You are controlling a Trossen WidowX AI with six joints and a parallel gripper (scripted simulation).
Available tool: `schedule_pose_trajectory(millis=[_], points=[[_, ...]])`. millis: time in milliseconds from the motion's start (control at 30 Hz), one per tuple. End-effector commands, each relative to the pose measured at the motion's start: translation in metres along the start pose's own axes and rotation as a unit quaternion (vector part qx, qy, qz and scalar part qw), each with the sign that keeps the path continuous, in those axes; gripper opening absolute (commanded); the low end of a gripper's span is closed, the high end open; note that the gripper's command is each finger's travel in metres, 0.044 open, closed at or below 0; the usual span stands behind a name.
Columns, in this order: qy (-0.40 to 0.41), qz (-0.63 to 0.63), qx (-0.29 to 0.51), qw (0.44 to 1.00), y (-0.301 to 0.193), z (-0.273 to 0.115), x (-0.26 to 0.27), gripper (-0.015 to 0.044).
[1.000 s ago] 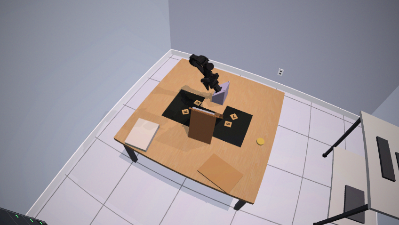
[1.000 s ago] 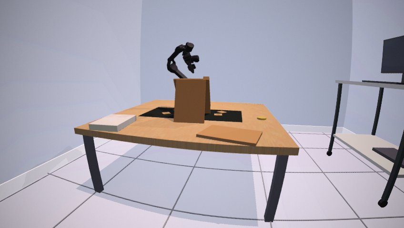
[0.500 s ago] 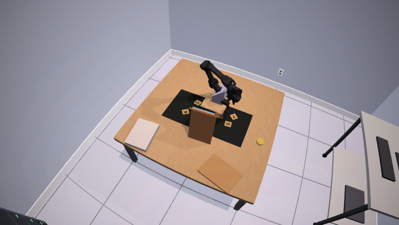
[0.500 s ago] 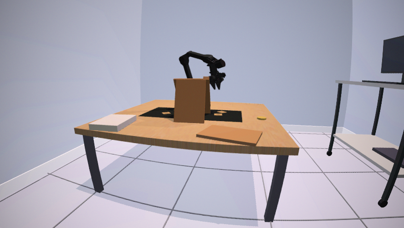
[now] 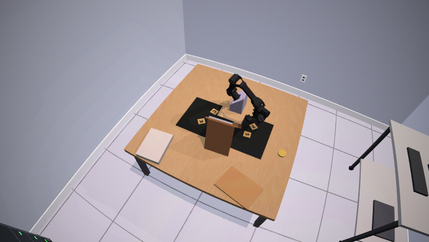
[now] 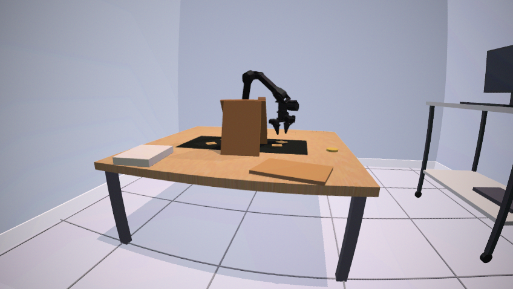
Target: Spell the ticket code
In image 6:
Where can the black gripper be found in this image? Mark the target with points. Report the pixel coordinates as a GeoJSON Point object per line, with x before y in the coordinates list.
{"type": "Point", "coordinates": [276, 122]}

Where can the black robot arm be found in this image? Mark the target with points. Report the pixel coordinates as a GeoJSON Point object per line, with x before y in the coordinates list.
{"type": "Point", "coordinates": [278, 93]}

